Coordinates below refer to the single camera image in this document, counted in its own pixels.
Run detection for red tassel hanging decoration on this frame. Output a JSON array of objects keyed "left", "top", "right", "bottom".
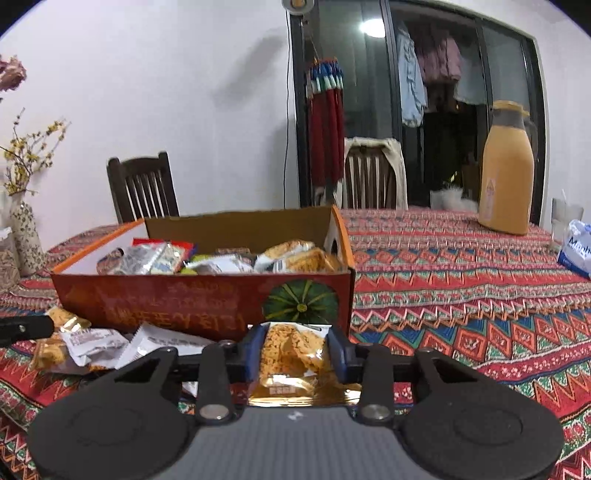
[{"left": 305, "top": 58, "right": 345, "bottom": 195}]

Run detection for yellow thermos jug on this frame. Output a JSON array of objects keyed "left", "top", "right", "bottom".
[{"left": 477, "top": 100, "right": 536, "bottom": 236}]

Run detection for yellow crispy snack gold packet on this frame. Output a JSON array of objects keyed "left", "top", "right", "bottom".
[{"left": 247, "top": 322, "right": 362, "bottom": 408}]

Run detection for white serrated snack packet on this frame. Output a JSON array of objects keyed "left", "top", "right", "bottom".
[{"left": 115, "top": 322, "right": 214, "bottom": 370}]

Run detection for pink hanging garment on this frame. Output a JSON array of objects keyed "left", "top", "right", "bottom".
[{"left": 418, "top": 32, "right": 462, "bottom": 84}]

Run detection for dark wooden chair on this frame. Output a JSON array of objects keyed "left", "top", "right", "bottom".
[{"left": 106, "top": 151, "right": 181, "bottom": 224}]

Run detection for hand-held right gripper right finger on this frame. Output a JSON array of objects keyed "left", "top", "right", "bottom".
[{"left": 325, "top": 324, "right": 481, "bottom": 426}]

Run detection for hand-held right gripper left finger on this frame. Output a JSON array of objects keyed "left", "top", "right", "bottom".
[{"left": 113, "top": 327, "right": 265, "bottom": 425}]

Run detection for white fluffy thing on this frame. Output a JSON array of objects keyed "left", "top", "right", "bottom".
[{"left": 429, "top": 185, "right": 479, "bottom": 213}]

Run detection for small yellow snack packet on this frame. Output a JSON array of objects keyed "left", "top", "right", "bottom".
[
  {"left": 46, "top": 307, "right": 92, "bottom": 333},
  {"left": 30, "top": 339, "right": 70, "bottom": 371}
]

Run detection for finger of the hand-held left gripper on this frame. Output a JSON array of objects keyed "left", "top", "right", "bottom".
[{"left": 0, "top": 315, "right": 55, "bottom": 344}]

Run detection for beige cloth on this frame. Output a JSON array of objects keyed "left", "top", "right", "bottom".
[{"left": 344, "top": 137, "right": 409, "bottom": 210}]

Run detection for speckled slim vase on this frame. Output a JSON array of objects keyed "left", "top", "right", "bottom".
[{"left": 9, "top": 193, "right": 47, "bottom": 277}]

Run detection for blue and white tissue pack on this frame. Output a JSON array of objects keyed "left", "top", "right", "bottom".
[{"left": 556, "top": 219, "right": 591, "bottom": 280}]

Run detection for pale hanging garment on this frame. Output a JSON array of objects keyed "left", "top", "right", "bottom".
[{"left": 455, "top": 60, "right": 488, "bottom": 104}]

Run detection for clear bag of grains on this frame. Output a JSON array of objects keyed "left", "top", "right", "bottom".
[{"left": 0, "top": 226, "right": 21, "bottom": 291}]

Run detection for yellow flower branches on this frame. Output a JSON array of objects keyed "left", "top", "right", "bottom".
[{"left": 0, "top": 108, "right": 70, "bottom": 197}]

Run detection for clear glass with straw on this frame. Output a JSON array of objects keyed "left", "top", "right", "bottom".
[{"left": 551, "top": 190, "right": 583, "bottom": 252}]

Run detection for orange cardboard box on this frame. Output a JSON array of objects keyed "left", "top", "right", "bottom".
[{"left": 50, "top": 205, "right": 356, "bottom": 340}]

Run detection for dried pink roses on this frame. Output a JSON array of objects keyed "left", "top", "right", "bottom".
[{"left": 0, "top": 55, "right": 27, "bottom": 93}]

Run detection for black cable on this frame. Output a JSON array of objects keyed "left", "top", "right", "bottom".
[{"left": 283, "top": 11, "right": 294, "bottom": 208}]

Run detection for slatted wooden chair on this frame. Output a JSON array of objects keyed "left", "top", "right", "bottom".
[{"left": 344, "top": 145, "right": 398, "bottom": 210}]

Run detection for pile of assorted snacks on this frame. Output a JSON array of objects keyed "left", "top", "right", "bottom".
[{"left": 97, "top": 237, "right": 347, "bottom": 275}]

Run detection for black framed glass door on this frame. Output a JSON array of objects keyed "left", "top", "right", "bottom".
[{"left": 286, "top": 0, "right": 548, "bottom": 227}]

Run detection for light blue hanging garment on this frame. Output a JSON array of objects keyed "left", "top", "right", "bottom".
[{"left": 397, "top": 30, "right": 428, "bottom": 127}]

